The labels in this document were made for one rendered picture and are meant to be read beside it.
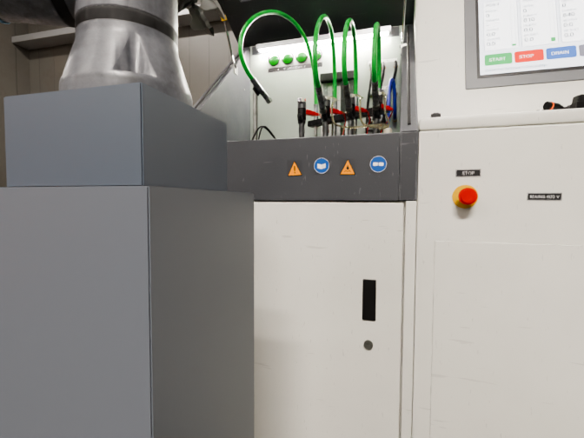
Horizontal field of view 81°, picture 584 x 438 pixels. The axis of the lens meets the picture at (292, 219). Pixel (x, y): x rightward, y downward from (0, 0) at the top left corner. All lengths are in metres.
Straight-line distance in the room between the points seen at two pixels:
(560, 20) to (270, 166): 0.89
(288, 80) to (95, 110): 1.20
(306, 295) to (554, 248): 0.55
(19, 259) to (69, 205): 0.08
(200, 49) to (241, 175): 2.70
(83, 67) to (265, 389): 0.85
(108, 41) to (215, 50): 3.04
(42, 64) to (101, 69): 4.32
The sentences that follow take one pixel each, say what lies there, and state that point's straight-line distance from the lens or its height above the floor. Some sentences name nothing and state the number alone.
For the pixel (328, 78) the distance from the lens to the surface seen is 1.45.
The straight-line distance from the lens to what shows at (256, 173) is 0.92.
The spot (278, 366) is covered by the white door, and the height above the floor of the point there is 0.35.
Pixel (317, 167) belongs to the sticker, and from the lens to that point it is 0.87.
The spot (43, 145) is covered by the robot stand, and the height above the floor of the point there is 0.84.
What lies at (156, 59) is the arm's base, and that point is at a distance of 0.46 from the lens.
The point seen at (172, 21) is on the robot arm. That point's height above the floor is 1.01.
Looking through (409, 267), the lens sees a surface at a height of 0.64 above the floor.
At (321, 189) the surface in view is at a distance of 0.86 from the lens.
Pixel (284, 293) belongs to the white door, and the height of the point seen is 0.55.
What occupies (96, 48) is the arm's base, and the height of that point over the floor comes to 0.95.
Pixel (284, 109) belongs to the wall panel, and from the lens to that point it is 1.51.
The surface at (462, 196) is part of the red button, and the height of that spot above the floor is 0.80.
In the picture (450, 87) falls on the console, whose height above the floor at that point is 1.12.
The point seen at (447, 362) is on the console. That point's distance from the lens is 0.92.
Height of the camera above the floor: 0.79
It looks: 3 degrees down
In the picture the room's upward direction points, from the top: straight up
